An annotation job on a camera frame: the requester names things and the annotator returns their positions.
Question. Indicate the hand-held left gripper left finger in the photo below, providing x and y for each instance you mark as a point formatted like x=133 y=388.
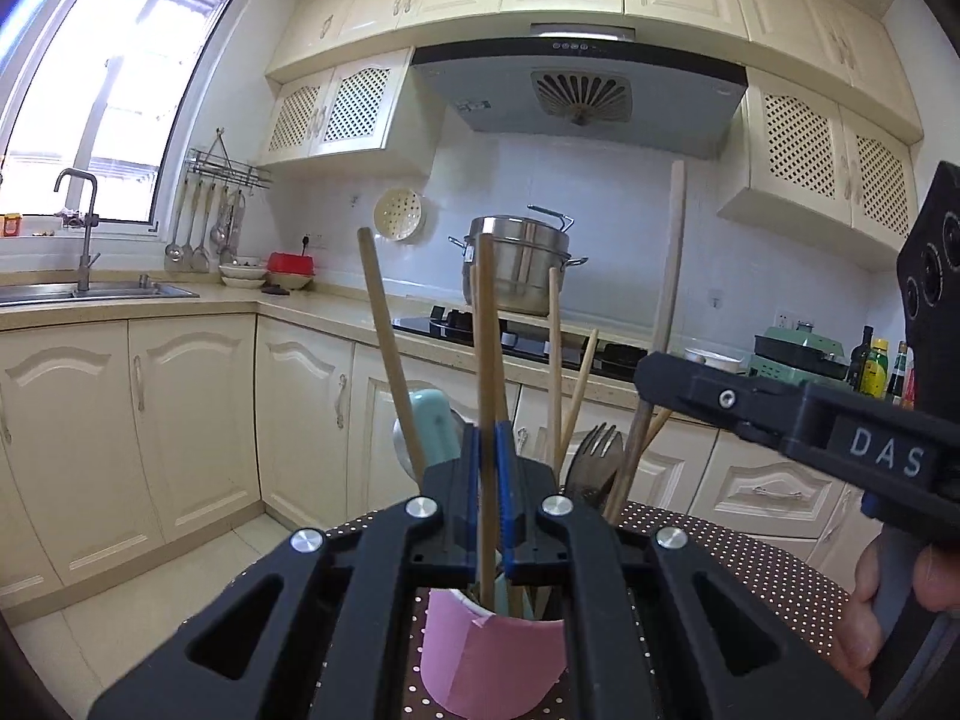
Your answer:
x=469 y=491

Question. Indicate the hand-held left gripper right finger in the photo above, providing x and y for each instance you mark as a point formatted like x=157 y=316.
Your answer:
x=506 y=480

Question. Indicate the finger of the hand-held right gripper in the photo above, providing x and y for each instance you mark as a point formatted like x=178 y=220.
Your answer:
x=705 y=394

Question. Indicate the metal spoon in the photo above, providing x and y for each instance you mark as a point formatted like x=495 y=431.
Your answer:
x=403 y=442

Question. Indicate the single wooden chopstick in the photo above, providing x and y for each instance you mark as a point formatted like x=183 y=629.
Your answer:
x=673 y=262

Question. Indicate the pile of wooden chopsticks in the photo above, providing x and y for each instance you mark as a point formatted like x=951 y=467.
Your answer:
x=388 y=345

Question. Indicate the pink cup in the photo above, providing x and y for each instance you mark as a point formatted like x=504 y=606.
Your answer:
x=487 y=667

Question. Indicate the person's right hand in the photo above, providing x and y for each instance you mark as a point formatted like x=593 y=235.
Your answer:
x=855 y=615

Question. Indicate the dark sauce bottle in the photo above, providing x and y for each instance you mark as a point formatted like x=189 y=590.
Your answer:
x=897 y=375

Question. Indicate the white bowl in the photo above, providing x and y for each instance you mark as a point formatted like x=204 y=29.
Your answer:
x=712 y=356

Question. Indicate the green yellow bottle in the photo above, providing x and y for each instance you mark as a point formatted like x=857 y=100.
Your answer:
x=875 y=371

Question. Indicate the dark oil bottle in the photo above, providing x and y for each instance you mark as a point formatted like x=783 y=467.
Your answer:
x=861 y=356

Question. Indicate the green electric cooker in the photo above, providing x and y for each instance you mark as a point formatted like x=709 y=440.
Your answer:
x=795 y=349

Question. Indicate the black gas stove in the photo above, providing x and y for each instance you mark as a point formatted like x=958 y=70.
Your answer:
x=525 y=345

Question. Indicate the brown polka dot tablecloth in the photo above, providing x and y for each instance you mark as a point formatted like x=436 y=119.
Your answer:
x=750 y=577

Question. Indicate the stainless steel steamer pot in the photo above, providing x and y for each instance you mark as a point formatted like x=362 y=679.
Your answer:
x=517 y=277

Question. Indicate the cream perforated plate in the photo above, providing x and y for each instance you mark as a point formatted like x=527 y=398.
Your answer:
x=397 y=214

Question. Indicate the red container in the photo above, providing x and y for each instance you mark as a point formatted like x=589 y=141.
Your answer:
x=289 y=264

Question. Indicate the stack of white dishes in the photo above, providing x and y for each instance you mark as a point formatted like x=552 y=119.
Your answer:
x=244 y=279

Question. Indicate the hanging metal utensil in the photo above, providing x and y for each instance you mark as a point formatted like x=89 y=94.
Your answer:
x=219 y=234
x=173 y=251
x=200 y=259
x=234 y=240
x=187 y=256

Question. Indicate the grey range hood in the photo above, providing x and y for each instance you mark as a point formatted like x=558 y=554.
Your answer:
x=510 y=82

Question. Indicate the stainless steel sink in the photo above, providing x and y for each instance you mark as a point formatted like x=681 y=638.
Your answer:
x=112 y=291

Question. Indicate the steel kitchen faucet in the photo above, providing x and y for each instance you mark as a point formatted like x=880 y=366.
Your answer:
x=84 y=270

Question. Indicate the small red jar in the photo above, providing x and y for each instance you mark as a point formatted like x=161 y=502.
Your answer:
x=10 y=226

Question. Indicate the kitchen window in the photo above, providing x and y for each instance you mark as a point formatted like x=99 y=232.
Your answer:
x=90 y=90

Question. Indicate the lattice door wall cabinet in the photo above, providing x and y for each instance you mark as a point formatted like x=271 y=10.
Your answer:
x=802 y=150
x=352 y=105

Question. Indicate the wall socket with plug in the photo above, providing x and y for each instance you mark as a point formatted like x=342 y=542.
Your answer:
x=311 y=241

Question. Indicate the metal wall utensil rack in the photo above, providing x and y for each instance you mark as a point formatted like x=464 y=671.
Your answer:
x=225 y=169

